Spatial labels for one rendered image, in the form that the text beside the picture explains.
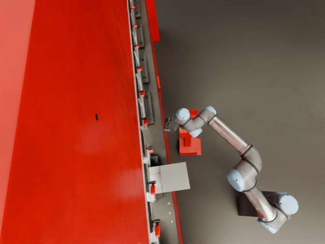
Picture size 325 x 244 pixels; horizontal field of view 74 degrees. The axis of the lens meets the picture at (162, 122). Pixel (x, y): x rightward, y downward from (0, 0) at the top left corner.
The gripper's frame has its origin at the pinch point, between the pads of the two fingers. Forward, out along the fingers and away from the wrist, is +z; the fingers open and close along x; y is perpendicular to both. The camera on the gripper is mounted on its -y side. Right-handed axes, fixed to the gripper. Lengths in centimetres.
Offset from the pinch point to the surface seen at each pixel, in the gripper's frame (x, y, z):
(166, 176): 35.2, 0.5, -3.8
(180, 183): 38.5, -8.2, -7.4
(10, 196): 52, 51, -123
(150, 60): -71, 19, 21
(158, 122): -8.9, 6.4, 13.6
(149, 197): 50, 9, 3
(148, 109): -18.9, 16.0, 14.5
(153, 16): -173, 16, 69
